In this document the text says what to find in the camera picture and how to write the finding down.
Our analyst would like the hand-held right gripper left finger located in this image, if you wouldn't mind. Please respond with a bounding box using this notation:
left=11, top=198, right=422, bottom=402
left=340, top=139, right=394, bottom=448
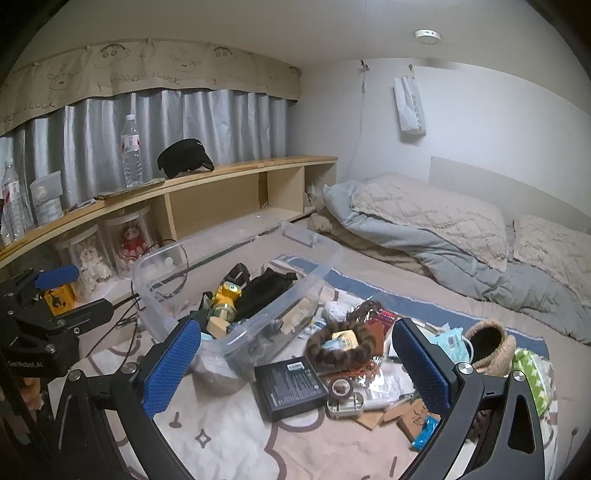
left=48, top=318, right=204, bottom=480

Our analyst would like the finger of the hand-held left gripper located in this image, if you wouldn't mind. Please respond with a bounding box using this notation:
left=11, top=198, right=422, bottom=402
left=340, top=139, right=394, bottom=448
left=9, top=264, right=81, bottom=297
left=14, top=298, right=116, bottom=337

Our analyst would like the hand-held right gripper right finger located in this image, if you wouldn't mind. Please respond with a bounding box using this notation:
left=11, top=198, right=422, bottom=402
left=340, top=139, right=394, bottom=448
left=390, top=316, right=549, bottom=480

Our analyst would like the clear plastic storage bin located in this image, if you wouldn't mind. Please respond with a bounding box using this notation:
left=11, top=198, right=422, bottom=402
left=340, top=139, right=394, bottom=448
left=131, top=212, right=344, bottom=396

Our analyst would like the yellow toy figure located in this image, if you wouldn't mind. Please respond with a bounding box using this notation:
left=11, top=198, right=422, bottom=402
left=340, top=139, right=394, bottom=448
left=211, top=281, right=245, bottom=320

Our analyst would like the person's left hand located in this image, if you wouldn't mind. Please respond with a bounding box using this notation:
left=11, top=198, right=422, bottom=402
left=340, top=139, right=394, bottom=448
left=21, top=376, right=49, bottom=415

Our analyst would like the yellow printed box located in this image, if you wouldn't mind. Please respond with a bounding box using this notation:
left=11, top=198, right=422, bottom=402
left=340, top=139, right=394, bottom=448
left=44, top=285, right=78, bottom=318

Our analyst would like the white doll display case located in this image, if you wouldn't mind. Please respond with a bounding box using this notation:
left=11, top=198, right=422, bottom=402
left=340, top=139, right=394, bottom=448
left=55, top=225, right=115, bottom=297

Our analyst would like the silver foil packet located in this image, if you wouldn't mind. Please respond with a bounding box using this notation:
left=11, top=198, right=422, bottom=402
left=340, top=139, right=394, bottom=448
left=364, top=364, right=417, bottom=410

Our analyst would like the teal face mask pack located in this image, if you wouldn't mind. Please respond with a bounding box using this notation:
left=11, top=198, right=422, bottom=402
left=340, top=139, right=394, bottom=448
left=429, top=325, right=475, bottom=366

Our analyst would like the brown leather card holder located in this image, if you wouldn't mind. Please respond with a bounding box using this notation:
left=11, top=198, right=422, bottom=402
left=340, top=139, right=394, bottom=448
left=365, top=320, right=389, bottom=359

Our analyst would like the small brown cardboard box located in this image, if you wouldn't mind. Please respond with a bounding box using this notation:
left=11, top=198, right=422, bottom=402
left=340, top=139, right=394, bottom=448
left=398, top=401, right=431, bottom=442

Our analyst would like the red pink striped packet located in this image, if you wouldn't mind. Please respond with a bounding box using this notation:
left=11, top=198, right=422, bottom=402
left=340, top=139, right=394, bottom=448
left=369, top=310, right=399, bottom=331

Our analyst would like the blue snack packet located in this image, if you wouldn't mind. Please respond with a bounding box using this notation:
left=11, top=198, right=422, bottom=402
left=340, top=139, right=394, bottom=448
left=411, top=413, right=443, bottom=452

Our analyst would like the small yellow label card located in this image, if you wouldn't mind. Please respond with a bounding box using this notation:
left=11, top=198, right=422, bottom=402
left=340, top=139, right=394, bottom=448
left=330, top=330, right=360, bottom=353

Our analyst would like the white plastic container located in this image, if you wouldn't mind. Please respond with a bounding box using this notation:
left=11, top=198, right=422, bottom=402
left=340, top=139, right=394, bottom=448
left=30, top=171, right=64, bottom=227

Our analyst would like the clear water bottle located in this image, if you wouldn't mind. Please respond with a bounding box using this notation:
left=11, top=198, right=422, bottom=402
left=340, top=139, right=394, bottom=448
left=0, top=159, right=27, bottom=246
left=121, top=114, right=145, bottom=189

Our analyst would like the brown tape roll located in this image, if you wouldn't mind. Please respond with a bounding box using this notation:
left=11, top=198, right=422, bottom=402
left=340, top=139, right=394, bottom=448
left=329, top=376, right=356, bottom=402

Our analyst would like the red doll display case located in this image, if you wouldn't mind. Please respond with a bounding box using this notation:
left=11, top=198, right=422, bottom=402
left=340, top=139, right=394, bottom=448
left=104, top=205, right=154, bottom=278

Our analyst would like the beige bed sheet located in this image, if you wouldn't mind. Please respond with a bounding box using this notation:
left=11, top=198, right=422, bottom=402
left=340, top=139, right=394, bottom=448
left=78, top=220, right=591, bottom=480

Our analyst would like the woven straw basket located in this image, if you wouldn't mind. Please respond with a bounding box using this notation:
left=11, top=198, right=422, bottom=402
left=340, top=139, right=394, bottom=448
left=464, top=318, right=518, bottom=376

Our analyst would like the white crumpled paper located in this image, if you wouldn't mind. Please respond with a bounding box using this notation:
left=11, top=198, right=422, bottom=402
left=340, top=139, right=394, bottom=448
left=323, top=302, right=355, bottom=325

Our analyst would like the grey duvet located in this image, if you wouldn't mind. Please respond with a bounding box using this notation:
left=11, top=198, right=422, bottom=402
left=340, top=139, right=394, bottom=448
left=322, top=180, right=591, bottom=348

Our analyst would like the pink printed blanket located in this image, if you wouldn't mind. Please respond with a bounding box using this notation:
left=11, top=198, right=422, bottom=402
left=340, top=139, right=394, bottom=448
left=69, top=254, right=563, bottom=480

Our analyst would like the green checkered packet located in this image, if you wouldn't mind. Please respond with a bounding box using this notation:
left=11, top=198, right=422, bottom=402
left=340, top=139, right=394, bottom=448
left=512, top=348, right=556, bottom=417

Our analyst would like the black fabric pouch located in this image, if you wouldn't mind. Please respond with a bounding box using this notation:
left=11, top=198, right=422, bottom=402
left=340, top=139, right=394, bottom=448
left=238, top=271, right=301, bottom=321

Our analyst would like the black flat box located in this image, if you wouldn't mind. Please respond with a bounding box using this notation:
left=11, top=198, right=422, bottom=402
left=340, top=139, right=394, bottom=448
left=254, top=356, right=330, bottom=422

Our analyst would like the beige folded blanket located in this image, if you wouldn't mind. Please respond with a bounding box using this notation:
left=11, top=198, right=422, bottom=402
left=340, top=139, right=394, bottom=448
left=308, top=207, right=435, bottom=278

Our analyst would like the tan wooden block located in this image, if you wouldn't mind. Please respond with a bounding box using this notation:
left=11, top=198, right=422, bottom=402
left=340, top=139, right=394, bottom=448
left=281, top=299, right=320, bottom=334

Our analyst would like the beige quilted pillow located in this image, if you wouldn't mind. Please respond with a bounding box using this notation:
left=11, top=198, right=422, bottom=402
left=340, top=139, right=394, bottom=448
left=349, top=173, right=509, bottom=274
left=512, top=215, right=591, bottom=308

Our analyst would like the black cap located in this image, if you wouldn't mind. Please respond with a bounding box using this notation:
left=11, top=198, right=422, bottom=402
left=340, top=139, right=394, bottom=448
left=157, top=138, right=216, bottom=180

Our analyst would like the wooden shelf unit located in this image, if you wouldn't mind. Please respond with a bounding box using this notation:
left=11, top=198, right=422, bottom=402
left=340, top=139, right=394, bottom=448
left=0, top=156, right=339, bottom=298

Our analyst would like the white headboard panel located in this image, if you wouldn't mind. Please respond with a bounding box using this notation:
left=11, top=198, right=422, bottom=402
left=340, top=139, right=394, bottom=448
left=429, top=156, right=591, bottom=223

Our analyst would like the grey curtain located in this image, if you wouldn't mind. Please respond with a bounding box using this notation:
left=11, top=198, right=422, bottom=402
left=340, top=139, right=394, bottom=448
left=0, top=88, right=290, bottom=234

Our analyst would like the beige printed curtain valance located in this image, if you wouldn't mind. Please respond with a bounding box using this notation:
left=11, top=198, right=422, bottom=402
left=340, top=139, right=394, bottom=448
left=0, top=39, right=302, bottom=138

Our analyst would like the black cable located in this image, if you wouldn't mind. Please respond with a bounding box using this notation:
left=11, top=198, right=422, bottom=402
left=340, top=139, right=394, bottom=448
left=82, top=290, right=145, bottom=361

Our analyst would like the dark brown braided cord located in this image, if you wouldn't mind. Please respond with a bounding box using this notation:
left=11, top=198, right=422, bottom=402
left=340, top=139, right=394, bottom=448
left=346, top=300, right=385, bottom=325

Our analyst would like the brown braided hair ring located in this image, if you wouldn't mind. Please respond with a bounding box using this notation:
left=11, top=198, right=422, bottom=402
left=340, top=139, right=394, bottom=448
left=305, top=320, right=378, bottom=376

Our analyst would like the thin wall cord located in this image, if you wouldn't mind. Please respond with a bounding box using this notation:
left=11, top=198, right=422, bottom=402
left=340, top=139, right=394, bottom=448
left=348, top=59, right=371, bottom=172

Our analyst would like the white wall pouch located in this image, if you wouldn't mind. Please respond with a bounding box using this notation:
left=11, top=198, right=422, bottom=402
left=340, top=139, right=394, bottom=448
left=394, top=76, right=427, bottom=136

